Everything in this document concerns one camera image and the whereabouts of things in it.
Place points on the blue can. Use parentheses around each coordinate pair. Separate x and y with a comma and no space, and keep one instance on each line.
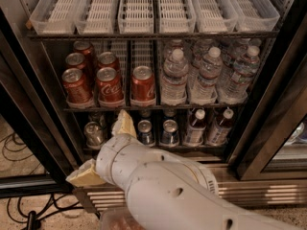
(169,135)
(145,134)

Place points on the front water bottle left lane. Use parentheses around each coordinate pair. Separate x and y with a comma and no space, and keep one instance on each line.
(174,77)

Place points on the brown tea bottle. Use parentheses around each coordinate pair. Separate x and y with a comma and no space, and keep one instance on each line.
(220,128)
(195,128)

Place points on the middle red can left lane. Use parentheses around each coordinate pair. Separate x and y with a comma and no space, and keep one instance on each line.
(76,60)

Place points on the clear top shelf tray one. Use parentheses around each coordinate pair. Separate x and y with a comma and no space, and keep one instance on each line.
(54,17)

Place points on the stainless steel fridge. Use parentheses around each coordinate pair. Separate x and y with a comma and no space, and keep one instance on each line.
(245,166)

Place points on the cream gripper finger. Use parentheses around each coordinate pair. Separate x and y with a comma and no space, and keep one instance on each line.
(85,175)
(124,124)

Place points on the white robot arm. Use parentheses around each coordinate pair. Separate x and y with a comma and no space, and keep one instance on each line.
(164,191)

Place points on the water bottle lane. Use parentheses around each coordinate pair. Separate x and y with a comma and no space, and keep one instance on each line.
(233,87)
(203,87)
(174,77)

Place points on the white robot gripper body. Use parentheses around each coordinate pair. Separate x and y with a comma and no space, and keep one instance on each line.
(112,158)

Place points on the clear top shelf tray two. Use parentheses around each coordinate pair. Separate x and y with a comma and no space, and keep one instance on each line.
(96,17)

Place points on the clear top shelf tray six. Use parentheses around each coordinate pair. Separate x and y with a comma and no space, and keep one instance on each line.
(255,15)

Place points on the front water bottle middle lane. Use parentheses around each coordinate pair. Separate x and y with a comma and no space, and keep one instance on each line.
(203,87)

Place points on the silver can bottom left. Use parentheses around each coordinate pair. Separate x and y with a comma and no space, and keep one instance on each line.
(94,134)

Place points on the clear top shelf tray four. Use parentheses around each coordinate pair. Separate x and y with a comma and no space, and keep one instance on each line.
(176,16)

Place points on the clear top shelf tray three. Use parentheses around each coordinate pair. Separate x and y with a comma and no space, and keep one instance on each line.
(136,17)

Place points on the front red can left lane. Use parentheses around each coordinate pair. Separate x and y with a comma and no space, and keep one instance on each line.
(76,86)

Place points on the clear top shelf tray five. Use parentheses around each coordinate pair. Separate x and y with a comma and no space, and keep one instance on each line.
(215,16)

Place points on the clear plastic bin with food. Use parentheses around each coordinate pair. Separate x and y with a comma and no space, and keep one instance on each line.
(118,219)

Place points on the back red can left lane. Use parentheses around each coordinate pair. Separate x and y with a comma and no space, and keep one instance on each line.
(87,49)

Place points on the brown tea bottle left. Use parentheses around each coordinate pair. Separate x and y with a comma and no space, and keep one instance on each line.
(195,128)

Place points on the brown tea bottle right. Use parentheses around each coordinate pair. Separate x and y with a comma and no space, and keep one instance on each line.
(220,128)

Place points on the front water bottle right lane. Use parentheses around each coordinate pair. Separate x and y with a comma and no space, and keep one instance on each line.
(233,87)

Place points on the open glass fridge door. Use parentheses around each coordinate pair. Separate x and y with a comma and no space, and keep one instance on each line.
(19,111)

